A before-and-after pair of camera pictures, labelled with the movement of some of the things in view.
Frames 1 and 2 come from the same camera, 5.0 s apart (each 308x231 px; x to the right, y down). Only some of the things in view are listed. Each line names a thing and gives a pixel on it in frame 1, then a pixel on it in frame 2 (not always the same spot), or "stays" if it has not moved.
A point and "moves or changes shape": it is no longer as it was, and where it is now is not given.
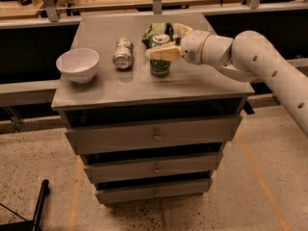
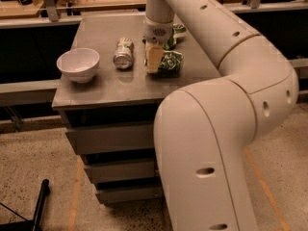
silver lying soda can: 123,56 stays
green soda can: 160,67 moves or changes shape
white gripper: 193,46 → 157,33
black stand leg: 30,224 stays
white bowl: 78,64 stays
